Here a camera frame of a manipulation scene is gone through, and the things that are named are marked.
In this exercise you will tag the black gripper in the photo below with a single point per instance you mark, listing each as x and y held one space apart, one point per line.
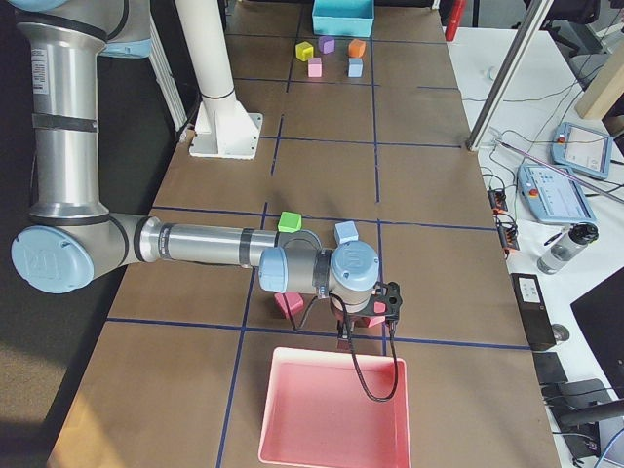
349 313

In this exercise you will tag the light blue block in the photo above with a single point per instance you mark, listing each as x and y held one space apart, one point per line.
355 68
345 232

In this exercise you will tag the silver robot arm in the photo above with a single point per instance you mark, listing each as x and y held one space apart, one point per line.
74 238

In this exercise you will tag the far pink-red foam block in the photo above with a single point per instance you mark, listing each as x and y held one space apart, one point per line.
373 320

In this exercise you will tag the pink-red foam block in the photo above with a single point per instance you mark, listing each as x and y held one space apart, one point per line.
289 303
373 320

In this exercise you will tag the near pink-red foam block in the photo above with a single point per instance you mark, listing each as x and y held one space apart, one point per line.
289 303

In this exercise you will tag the pink plastic bin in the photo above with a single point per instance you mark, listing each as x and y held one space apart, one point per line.
325 409

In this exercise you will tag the green foam block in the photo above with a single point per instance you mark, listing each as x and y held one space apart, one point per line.
289 222

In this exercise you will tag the black power box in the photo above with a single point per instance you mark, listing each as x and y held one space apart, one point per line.
533 312

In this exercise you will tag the pink grabber stick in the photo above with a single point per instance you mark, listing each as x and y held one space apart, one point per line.
567 168

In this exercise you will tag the near teach pendant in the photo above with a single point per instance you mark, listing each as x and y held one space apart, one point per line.
553 198

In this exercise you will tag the teach pendant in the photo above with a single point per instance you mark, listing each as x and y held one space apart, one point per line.
553 198
586 151

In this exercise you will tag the clear water bottle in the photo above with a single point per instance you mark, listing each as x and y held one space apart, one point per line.
567 246

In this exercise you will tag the left pink foam block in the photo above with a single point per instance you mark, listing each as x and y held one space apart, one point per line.
314 68

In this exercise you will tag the left orange foam block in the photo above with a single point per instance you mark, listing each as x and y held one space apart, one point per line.
357 48

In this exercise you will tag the left yellow foam block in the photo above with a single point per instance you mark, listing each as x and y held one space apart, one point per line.
304 51

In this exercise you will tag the left purple foam block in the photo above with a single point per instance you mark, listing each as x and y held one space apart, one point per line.
326 44

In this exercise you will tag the far teach pendant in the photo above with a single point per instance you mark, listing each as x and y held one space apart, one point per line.
586 151

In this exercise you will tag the teal plastic bin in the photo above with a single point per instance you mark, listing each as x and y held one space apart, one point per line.
351 18

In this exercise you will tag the red cylinder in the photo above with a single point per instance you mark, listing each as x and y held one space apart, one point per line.
454 19

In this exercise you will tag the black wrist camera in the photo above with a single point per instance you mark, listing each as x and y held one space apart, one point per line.
387 301

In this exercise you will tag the white camera pole with base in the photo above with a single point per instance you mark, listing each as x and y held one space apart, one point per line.
224 128

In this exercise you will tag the aluminium frame post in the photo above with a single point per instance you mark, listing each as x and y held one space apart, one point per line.
535 15

